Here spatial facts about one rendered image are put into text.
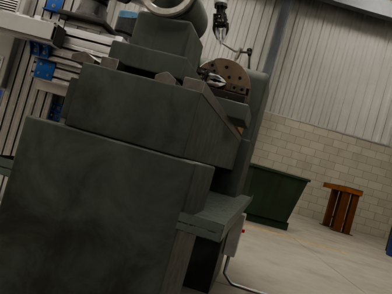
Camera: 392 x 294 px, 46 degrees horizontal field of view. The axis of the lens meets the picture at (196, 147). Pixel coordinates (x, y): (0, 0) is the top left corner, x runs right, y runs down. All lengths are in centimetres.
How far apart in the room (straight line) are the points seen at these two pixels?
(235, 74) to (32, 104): 103
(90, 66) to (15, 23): 107
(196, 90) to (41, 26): 118
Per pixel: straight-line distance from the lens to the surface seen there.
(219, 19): 261
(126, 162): 111
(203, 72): 226
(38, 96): 244
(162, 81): 111
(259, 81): 262
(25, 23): 219
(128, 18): 272
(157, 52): 118
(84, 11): 223
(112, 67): 115
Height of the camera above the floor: 69
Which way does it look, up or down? 1 degrees up
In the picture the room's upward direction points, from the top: 16 degrees clockwise
